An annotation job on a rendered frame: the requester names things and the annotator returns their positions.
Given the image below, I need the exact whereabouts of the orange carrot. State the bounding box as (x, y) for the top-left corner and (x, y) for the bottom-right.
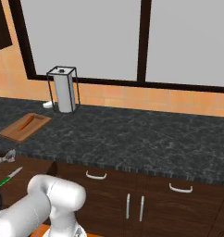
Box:
(18, 115), (35, 131)

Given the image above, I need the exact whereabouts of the wooden cutting board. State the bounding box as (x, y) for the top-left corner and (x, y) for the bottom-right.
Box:
(0, 112), (52, 143)

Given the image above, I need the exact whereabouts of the white paper towel roll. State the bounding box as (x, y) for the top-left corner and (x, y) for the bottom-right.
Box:
(53, 72), (76, 114)

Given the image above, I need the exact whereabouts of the dark wood drawer front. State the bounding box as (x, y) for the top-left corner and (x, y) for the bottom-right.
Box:
(55, 161), (150, 193)
(146, 174), (224, 206)

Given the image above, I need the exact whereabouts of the small white rounded object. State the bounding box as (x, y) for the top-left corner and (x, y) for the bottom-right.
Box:
(42, 100), (55, 109)

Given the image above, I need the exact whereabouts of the dark framed window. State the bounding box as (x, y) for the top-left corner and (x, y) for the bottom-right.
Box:
(7, 0), (224, 94)

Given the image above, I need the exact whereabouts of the dark wood cupboard door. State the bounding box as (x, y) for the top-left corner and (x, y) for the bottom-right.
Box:
(74, 181), (137, 237)
(134, 191), (224, 237)

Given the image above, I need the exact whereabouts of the open dark wood drawer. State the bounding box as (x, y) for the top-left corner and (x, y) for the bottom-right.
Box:
(0, 153), (58, 214)

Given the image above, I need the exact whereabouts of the silver metal peeler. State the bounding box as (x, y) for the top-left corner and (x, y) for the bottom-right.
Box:
(0, 149), (17, 167)

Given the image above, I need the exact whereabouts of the white curved drawer handle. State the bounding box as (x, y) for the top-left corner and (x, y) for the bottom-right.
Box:
(85, 169), (108, 181)
(168, 182), (193, 194)

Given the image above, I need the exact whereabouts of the black wire towel holder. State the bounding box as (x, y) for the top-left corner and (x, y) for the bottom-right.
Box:
(45, 65), (81, 115)

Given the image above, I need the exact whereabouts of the white straight door handle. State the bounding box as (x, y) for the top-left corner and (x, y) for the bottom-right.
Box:
(125, 193), (131, 220)
(138, 195), (145, 223)

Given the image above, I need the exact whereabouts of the green handled knife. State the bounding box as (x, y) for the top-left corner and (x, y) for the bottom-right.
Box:
(0, 166), (24, 190)

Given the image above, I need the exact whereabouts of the dark wood wall cupboard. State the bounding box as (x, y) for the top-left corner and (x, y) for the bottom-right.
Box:
(0, 0), (14, 54)

